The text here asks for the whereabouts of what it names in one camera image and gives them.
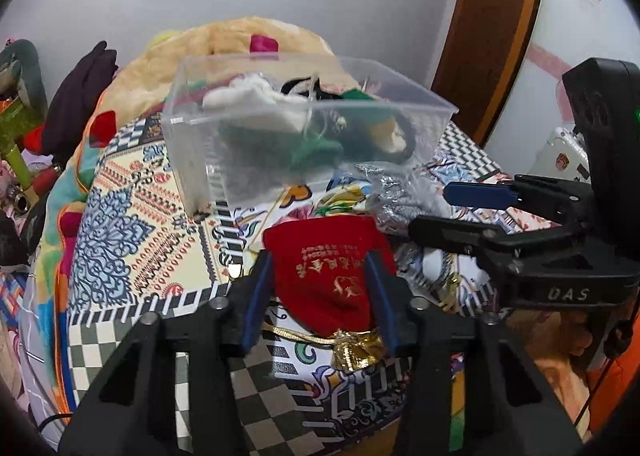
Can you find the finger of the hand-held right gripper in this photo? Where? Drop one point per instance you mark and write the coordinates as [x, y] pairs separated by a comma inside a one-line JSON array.
[[445, 232], [475, 194]]

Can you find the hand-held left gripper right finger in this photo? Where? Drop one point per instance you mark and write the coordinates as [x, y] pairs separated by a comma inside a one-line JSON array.
[[382, 308]]

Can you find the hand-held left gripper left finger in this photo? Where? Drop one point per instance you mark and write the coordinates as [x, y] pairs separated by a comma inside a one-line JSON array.
[[257, 293]]

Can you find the silver shiny pouch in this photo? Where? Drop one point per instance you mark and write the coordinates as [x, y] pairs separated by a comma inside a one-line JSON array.
[[405, 198]]

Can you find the red velvet pouch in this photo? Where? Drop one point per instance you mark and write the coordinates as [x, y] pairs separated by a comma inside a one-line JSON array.
[[325, 271]]

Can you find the clear plastic box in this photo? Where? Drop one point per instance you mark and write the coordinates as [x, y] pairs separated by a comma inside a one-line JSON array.
[[300, 136]]

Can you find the green soft cloth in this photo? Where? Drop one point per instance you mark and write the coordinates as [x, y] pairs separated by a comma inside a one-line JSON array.
[[312, 146]]

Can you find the white soft cloth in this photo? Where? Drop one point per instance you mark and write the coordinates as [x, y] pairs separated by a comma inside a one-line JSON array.
[[250, 99]]

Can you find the person's right hand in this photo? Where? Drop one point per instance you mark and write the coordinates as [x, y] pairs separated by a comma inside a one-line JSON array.
[[560, 336]]

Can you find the white patterned pouch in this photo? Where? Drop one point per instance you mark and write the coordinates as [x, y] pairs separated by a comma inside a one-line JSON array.
[[435, 271]]

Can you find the white suitcase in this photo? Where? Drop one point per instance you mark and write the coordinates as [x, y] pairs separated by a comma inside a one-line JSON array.
[[562, 154]]

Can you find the colourful embroidered pouch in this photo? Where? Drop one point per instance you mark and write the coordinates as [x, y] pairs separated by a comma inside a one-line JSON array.
[[342, 201]]

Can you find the patterned tablecloth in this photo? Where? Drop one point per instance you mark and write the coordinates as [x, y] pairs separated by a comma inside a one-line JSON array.
[[145, 236]]

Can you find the orange clothing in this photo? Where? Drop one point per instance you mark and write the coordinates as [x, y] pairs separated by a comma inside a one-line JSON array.
[[617, 381]]

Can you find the brown wooden door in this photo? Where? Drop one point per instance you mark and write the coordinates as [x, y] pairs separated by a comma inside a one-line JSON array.
[[492, 31]]

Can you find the colourful printed blanket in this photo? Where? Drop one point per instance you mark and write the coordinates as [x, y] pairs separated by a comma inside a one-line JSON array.
[[50, 246]]

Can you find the beige plush blanket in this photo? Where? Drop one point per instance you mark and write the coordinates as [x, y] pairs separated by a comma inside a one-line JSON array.
[[200, 49]]

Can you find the dark purple garment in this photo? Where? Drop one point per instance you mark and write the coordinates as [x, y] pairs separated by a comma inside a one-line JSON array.
[[75, 101]]

